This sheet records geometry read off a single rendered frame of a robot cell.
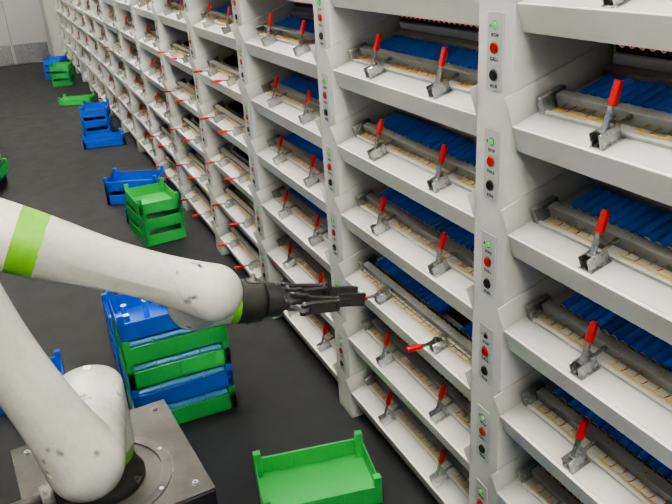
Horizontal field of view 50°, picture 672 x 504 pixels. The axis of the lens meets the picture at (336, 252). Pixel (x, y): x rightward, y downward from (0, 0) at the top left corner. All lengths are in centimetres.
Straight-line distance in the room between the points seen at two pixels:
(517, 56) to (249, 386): 154
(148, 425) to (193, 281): 49
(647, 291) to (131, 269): 82
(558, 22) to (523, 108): 16
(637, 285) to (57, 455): 91
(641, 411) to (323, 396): 132
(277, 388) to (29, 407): 126
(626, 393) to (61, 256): 92
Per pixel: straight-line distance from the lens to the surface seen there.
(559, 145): 111
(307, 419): 221
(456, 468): 184
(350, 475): 200
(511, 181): 122
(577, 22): 107
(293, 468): 204
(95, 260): 127
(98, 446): 127
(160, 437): 165
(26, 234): 126
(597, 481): 131
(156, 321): 209
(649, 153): 103
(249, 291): 146
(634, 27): 100
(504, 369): 138
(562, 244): 120
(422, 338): 166
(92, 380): 141
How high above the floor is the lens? 132
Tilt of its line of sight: 24 degrees down
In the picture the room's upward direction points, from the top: 4 degrees counter-clockwise
